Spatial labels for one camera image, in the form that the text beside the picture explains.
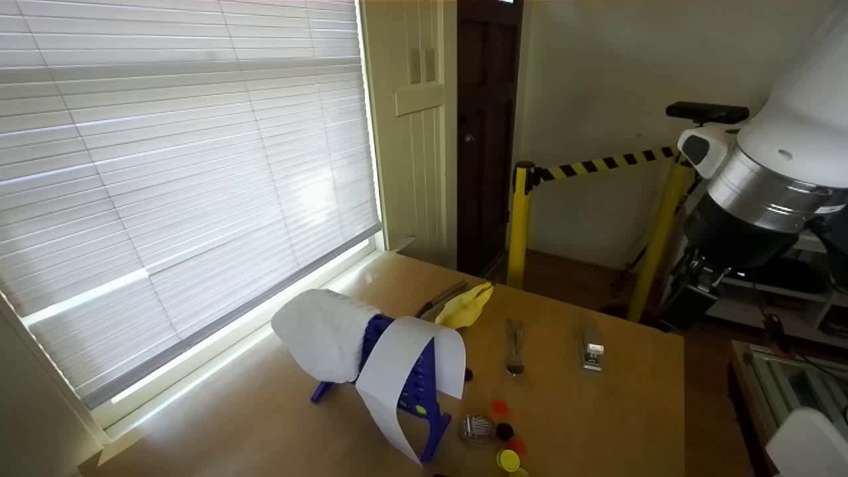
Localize blue connect four gameboard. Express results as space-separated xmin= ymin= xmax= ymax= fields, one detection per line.
xmin=308 ymin=312 xmax=455 ymax=465

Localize cream panelled door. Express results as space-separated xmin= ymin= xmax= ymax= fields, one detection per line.
xmin=361 ymin=0 xmax=462 ymax=267

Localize dark brown wooden door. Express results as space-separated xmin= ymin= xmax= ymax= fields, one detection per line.
xmin=455 ymin=0 xmax=524 ymax=279

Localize white paper strip loop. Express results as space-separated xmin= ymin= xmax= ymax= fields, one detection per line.
xmin=352 ymin=314 xmax=470 ymax=465

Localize silver metal fork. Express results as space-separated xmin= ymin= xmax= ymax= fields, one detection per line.
xmin=509 ymin=314 xmax=529 ymax=375
xmin=504 ymin=314 xmax=524 ymax=378

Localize yellow black caution tape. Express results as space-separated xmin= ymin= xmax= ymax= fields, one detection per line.
xmin=524 ymin=142 xmax=684 ymax=188

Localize yellow game disc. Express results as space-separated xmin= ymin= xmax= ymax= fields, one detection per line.
xmin=494 ymin=448 xmax=524 ymax=473

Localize large white window blind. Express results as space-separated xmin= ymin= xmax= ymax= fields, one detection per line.
xmin=0 ymin=0 xmax=385 ymax=411

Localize grey metal rack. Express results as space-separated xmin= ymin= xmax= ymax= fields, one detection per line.
xmin=728 ymin=337 xmax=848 ymax=444

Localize black spatula with metal handle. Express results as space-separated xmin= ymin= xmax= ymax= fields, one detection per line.
xmin=413 ymin=281 xmax=475 ymax=324

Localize black stereo camera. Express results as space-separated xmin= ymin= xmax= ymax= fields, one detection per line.
xmin=663 ymin=97 xmax=752 ymax=128

